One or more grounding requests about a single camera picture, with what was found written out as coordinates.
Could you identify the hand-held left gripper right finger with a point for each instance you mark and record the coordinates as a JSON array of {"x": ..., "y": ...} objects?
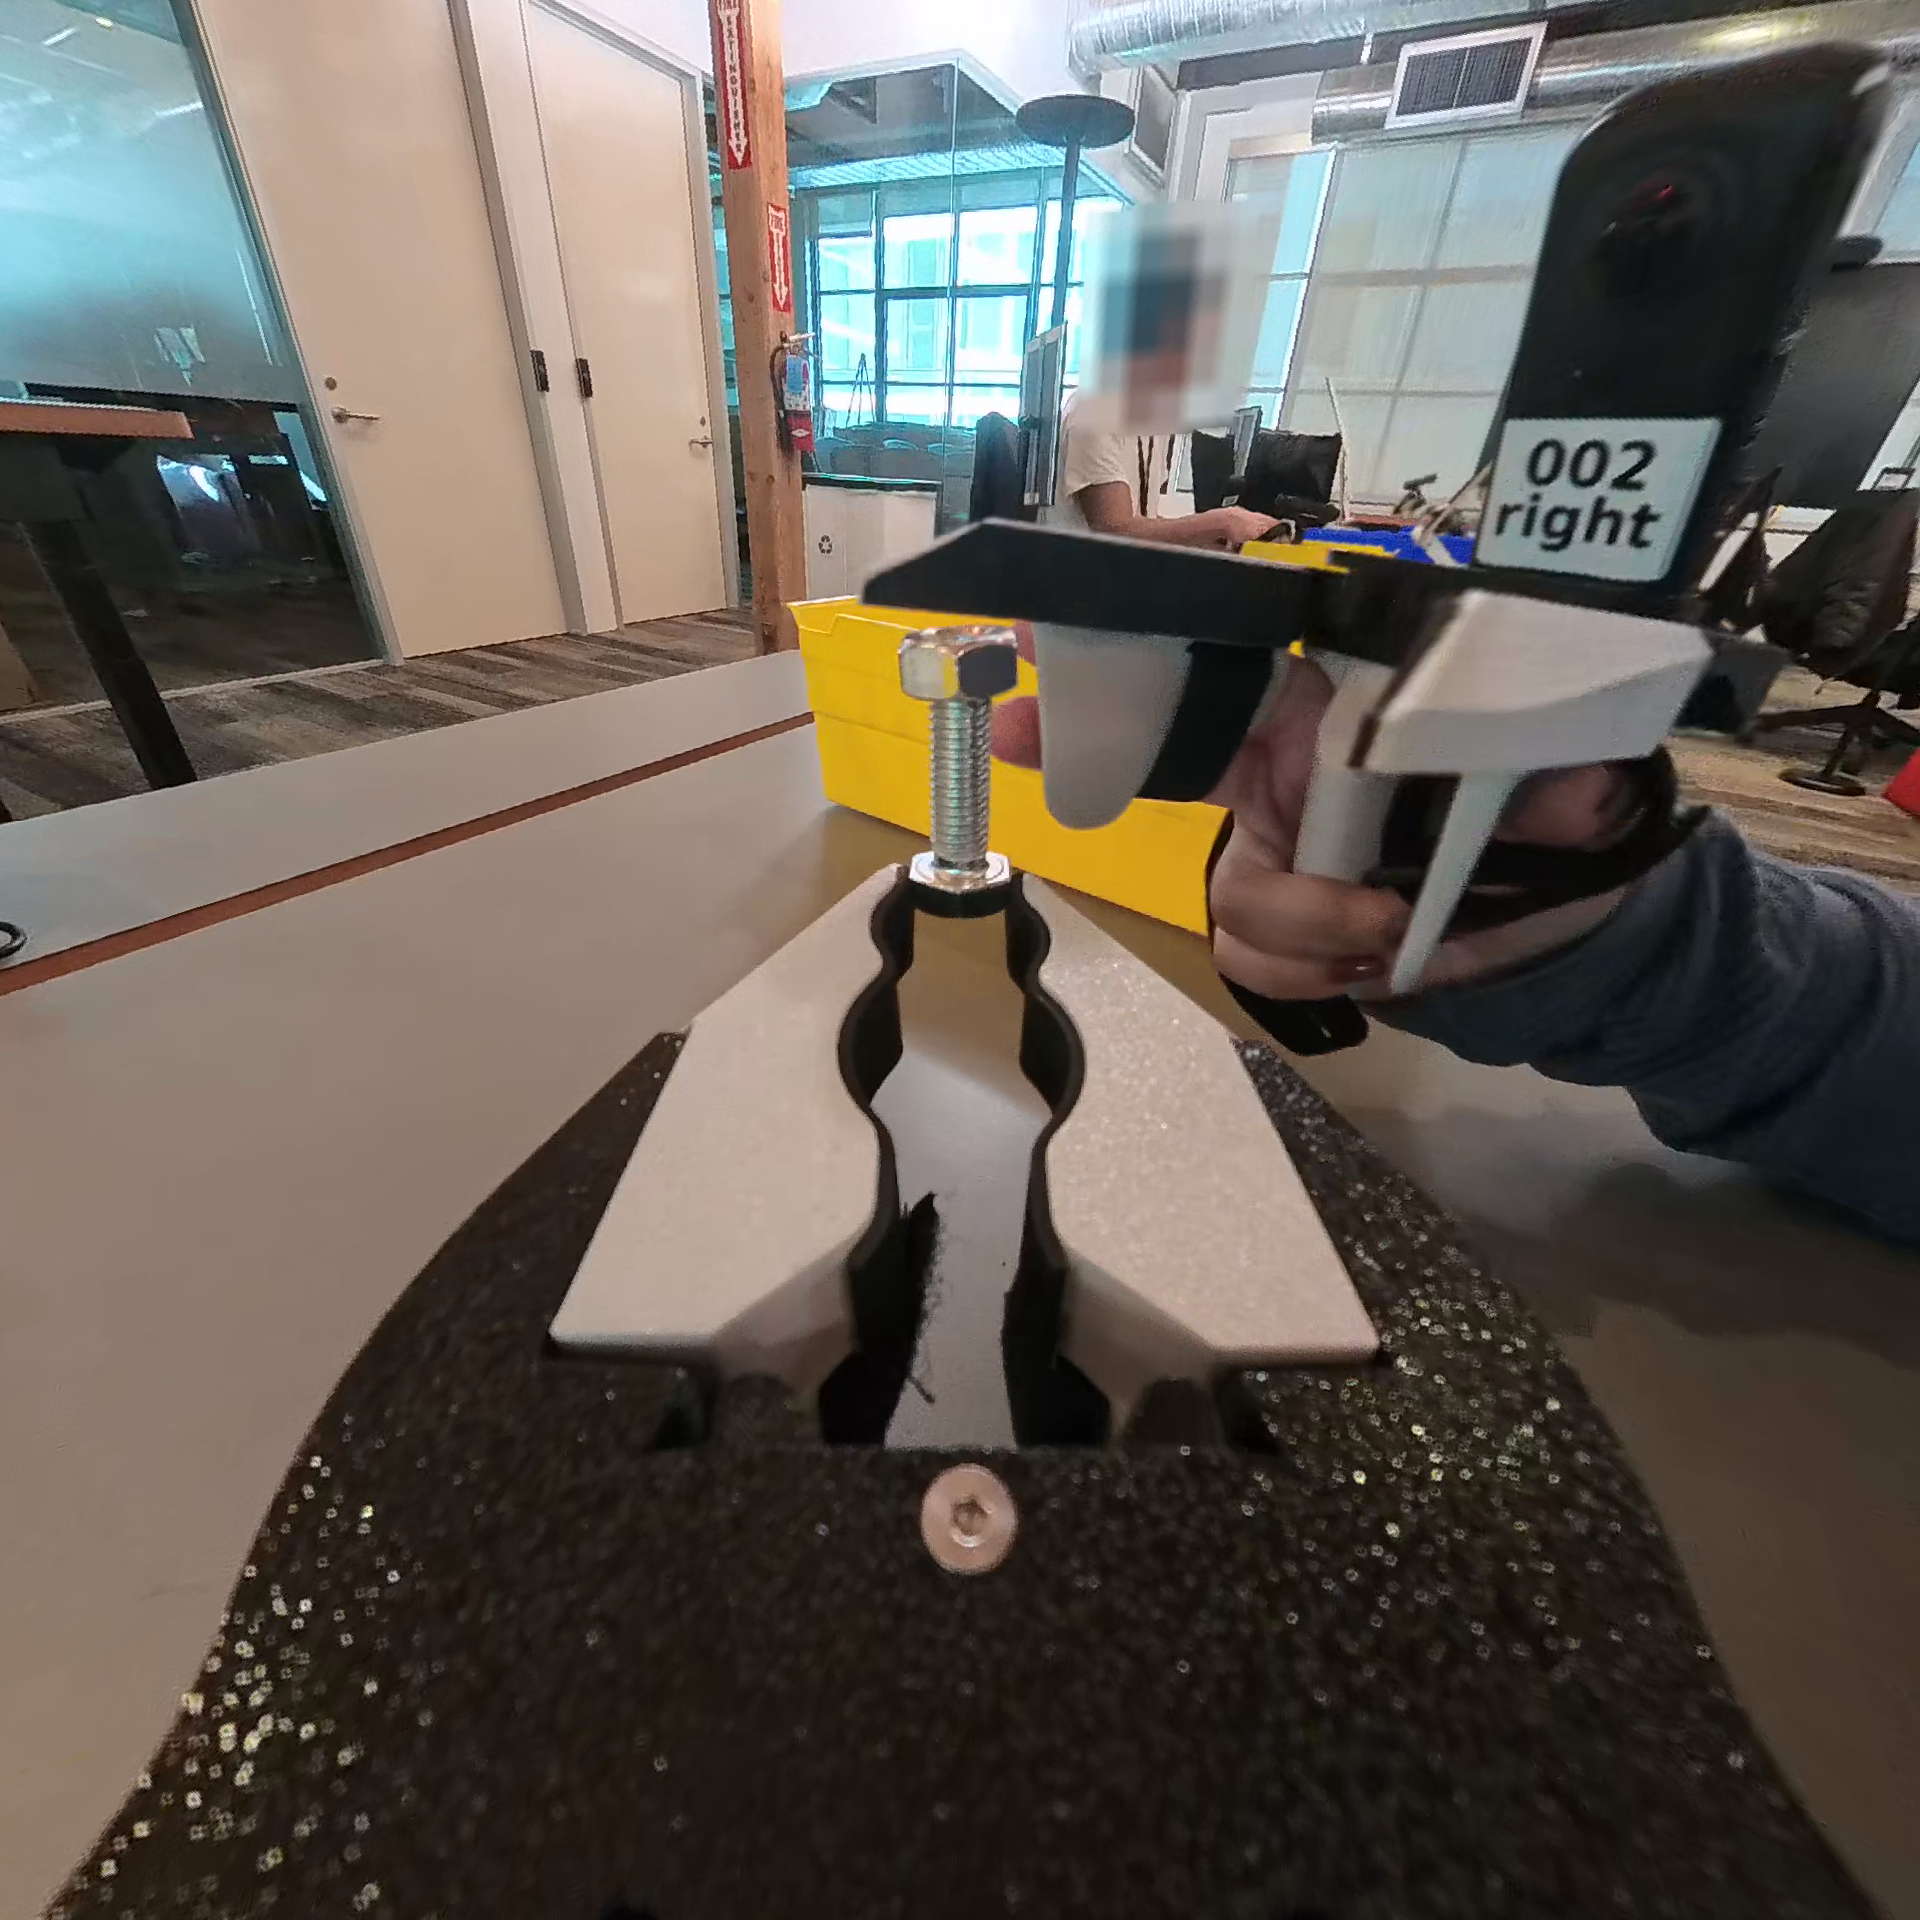
[{"x": 1200, "y": 1200}]

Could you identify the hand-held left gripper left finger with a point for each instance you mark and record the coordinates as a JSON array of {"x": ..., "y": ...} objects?
[{"x": 722, "y": 1171}]

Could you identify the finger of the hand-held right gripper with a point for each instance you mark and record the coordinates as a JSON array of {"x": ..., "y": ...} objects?
[{"x": 1142, "y": 587}]

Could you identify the silver hex bolt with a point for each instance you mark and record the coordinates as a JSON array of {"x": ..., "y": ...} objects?
[{"x": 956, "y": 765}]

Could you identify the yellow plastic bin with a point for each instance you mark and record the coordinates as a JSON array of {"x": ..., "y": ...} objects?
[{"x": 902, "y": 750}]

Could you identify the silver nut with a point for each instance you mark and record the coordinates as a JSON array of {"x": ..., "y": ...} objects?
[{"x": 956, "y": 877}]

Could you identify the person's right forearm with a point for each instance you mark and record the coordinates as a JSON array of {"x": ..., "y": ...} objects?
[{"x": 1725, "y": 1020}]

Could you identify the person's right hand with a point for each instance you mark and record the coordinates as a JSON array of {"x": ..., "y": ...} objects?
[{"x": 1276, "y": 916}]

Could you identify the black office chair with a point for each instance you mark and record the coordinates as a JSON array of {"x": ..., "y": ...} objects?
[
  {"x": 1293, "y": 474},
  {"x": 997, "y": 464},
  {"x": 1846, "y": 600}
]

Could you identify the black computer monitor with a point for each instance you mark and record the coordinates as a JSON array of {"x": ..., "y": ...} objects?
[{"x": 1045, "y": 406}]

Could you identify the black display screen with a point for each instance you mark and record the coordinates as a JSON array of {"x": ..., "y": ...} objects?
[{"x": 1852, "y": 375}]

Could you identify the blue plastic bin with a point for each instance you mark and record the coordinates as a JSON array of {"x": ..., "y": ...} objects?
[{"x": 1382, "y": 542}]

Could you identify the large grid window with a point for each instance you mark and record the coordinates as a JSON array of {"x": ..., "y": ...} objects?
[{"x": 931, "y": 300}]

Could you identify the red fire extinguisher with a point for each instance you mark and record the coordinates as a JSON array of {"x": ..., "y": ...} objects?
[{"x": 796, "y": 399}]

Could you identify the black round stand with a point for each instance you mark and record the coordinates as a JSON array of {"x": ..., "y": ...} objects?
[{"x": 1075, "y": 120}]

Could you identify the red arrow sign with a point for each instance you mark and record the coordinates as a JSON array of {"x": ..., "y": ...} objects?
[
  {"x": 735, "y": 91},
  {"x": 781, "y": 255}
]

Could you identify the beige door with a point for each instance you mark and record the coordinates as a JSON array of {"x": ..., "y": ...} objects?
[
  {"x": 646, "y": 300},
  {"x": 405, "y": 300}
]

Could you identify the wooden table black legs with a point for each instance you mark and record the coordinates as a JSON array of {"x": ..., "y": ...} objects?
[{"x": 91, "y": 423}]

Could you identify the glass office partition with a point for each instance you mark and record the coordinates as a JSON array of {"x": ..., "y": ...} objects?
[{"x": 119, "y": 226}]

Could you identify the white wall vent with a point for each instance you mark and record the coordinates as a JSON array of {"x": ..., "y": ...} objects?
[{"x": 1468, "y": 76}]

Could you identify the wooden post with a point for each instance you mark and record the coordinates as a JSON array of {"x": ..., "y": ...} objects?
[{"x": 757, "y": 495}]

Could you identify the silver ventilation duct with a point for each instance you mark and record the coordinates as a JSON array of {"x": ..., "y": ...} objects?
[{"x": 1276, "y": 30}]

